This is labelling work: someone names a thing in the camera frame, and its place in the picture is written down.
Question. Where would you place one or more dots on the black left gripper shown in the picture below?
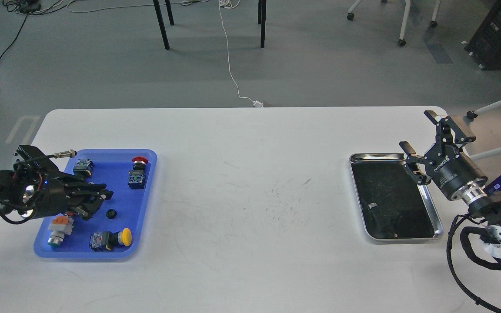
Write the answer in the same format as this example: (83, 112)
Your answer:
(61, 195)

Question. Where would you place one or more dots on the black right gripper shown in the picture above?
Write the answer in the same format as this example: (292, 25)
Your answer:
(451, 170)

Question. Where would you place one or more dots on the small black gear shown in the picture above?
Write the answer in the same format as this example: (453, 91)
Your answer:
(111, 214)

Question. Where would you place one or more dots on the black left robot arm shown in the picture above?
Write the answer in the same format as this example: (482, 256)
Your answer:
(32, 165)

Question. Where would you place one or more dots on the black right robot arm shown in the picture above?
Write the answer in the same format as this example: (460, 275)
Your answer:
(480, 242)

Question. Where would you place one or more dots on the blue plastic tray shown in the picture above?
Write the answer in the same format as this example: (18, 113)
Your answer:
(111, 166)

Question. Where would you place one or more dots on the silver metal tray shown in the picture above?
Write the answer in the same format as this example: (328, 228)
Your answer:
(394, 208)

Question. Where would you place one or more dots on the black table leg left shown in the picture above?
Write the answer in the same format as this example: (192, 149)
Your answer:
(161, 22)

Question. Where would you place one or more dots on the black table leg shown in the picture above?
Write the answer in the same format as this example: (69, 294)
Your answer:
(261, 21)
(161, 22)

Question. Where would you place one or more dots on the black table leg right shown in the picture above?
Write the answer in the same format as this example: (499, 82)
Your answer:
(261, 21)

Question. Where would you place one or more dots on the small black yellow switch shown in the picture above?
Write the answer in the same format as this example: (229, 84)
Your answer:
(83, 167)

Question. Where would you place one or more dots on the orange grey button switch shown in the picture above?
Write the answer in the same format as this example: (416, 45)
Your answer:
(59, 227)

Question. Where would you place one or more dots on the yellow push button switch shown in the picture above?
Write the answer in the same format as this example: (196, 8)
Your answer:
(106, 240)

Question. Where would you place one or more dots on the red push button switch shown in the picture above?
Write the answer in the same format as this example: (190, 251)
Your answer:
(137, 175)

